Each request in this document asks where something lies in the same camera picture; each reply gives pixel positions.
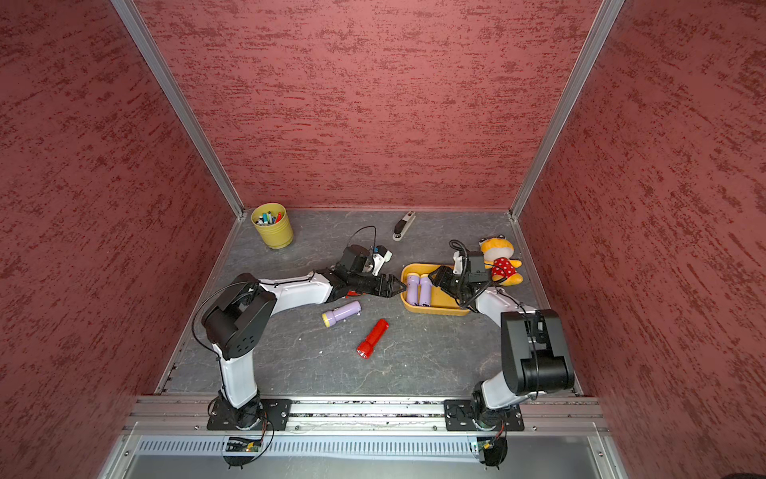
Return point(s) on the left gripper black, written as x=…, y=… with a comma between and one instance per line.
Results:
x=388, y=286

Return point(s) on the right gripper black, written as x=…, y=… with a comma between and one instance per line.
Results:
x=441, y=279

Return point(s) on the purple flashlight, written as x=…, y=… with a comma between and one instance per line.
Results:
x=412, y=291
x=425, y=291
x=331, y=318

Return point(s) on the yellow plastic storage box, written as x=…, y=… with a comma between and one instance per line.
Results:
x=440, y=302

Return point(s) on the all red flashlight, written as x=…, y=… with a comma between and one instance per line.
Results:
x=366, y=348

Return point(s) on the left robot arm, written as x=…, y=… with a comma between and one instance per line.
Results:
x=236, y=320

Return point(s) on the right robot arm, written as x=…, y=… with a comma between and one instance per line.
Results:
x=535, y=358

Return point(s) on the yellow plush toy red dress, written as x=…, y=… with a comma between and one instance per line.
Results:
x=498, y=253

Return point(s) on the grey black stapler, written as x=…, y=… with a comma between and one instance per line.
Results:
x=403, y=225

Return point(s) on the yellow-green pen cup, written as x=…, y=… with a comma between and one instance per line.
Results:
x=272, y=223

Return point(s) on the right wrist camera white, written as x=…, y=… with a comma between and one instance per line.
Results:
x=460, y=262

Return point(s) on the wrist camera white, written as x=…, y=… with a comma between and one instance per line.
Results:
x=460, y=262
x=380, y=256

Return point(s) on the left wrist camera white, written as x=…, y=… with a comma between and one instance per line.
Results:
x=380, y=256

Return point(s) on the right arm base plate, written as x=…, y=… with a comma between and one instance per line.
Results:
x=464, y=415

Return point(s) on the aluminium front rail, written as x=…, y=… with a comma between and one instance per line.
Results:
x=370, y=415

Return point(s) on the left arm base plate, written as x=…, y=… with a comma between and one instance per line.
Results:
x=257, y=414

